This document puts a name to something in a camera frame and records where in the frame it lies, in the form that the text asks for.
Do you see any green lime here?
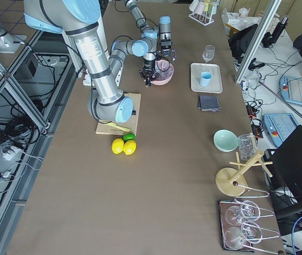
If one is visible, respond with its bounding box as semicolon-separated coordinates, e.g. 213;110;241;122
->
123;133;135;142

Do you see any aluminium frame post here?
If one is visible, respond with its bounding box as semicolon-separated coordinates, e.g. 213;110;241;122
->
234;0;281;84

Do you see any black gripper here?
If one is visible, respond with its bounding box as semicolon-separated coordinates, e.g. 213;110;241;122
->
157;40;176;63
139;59;159;87

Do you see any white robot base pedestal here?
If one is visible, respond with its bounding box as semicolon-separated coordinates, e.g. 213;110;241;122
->
83;67;123;87

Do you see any beige serving tray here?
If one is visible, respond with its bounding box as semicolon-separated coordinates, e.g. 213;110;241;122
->
191;63;223;94

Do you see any teach pendant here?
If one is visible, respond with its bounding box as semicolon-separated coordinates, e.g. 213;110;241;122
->
279;75;302;106
263;113;299;147

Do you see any white cup rack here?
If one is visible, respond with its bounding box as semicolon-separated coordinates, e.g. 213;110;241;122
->
188;0;219;26

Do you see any blue cup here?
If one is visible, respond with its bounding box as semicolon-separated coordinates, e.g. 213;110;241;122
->
200;71;212;87

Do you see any yellow lemon far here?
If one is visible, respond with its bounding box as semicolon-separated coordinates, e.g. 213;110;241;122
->
123;140;136;155

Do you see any teach pendant far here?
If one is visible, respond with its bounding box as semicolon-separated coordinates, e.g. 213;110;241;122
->
279;75;302;106

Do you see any green bowl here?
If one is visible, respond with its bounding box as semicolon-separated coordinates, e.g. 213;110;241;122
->
213;130;238;152

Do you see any wooden cutting board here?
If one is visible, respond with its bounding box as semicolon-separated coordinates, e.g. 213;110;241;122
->
96;93;141;135

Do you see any grey folded cloth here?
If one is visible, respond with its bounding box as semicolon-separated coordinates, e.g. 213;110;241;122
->
197;95;221;112

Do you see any clear wine glass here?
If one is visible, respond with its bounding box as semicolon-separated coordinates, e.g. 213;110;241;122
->
202;45;215;64

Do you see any wooden glass stand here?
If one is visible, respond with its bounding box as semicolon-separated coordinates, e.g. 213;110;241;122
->
215;150;273;198

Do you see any yellow lemon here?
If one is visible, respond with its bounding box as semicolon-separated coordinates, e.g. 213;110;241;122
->
111;138;124;154
123;140;136;155

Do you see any teach pendant near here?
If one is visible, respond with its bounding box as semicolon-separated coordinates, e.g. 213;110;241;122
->
263;113;299;147

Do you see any yellow lemon near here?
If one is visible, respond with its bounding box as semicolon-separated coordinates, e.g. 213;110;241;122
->
111;138;124;154

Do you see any black glass rack tray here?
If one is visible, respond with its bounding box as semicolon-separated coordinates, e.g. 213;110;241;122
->
218;200;284;254

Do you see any glass jar on stand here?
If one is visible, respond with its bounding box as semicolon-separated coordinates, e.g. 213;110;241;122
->
238;133;257;160

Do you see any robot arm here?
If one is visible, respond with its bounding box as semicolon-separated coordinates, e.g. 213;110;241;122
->
24;1;158;123
123;1;176;62

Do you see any pink bowl of ice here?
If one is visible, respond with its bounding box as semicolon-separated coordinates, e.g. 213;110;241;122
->
151;59;174;86

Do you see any black monitor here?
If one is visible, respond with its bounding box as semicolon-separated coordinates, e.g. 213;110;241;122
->
265;125;302;197

